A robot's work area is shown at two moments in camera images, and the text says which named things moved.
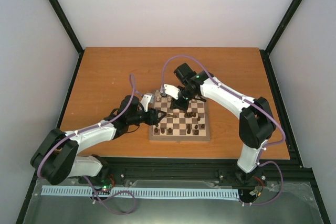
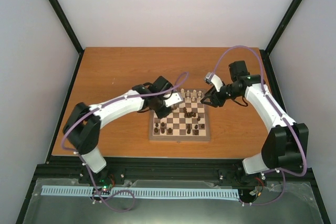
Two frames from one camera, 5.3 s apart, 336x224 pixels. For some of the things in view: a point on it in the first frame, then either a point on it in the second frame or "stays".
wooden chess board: (190, 125) stays
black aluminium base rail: (165, 168) stays
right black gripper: (176, 104) -> (217, 100)
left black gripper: (153, 116) -> (163, 114)
